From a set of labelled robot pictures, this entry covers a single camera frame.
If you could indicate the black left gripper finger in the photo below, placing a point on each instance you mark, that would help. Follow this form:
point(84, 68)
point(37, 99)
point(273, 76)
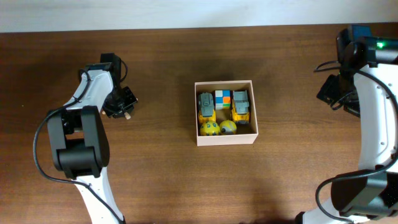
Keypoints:
point(112, 113)
point(129, 99)

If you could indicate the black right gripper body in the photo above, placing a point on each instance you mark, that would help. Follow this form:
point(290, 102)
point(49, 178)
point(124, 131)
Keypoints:
point(331, 90)

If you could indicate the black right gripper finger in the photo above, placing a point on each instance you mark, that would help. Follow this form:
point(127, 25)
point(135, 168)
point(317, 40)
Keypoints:
point(352, 107)
point(330, 91)

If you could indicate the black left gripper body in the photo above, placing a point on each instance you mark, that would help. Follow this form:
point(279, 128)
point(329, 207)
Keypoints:
point(116, 101)

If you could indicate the yellow wooden rattle drum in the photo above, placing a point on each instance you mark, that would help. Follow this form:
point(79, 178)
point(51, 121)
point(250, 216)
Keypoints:
point(126, 114)

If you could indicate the yellow toy truck grey cab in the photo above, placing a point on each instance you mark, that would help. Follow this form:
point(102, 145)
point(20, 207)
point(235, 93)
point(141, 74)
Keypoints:
point(206, 108)

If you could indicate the yellow ball blue letters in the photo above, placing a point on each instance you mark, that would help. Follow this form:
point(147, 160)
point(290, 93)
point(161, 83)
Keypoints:
point(210, 128)

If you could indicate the yellow toy dump truck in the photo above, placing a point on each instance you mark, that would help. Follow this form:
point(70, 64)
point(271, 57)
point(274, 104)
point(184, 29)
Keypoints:
point(240, 107)

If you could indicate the multicoloured puzzle cube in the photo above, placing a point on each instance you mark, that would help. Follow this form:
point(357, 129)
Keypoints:
point(222, 99)

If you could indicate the yellow minion ball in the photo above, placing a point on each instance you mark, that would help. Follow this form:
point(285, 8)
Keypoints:
point(228, 127)

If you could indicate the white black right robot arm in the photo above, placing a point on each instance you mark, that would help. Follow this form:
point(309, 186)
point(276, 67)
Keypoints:
point(366, 86)

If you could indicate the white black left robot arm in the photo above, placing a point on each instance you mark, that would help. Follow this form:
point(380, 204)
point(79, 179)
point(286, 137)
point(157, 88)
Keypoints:
point(78, 141)

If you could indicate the white cardboard box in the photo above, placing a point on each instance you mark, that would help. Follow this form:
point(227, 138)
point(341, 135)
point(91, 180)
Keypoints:
point(246, 134)

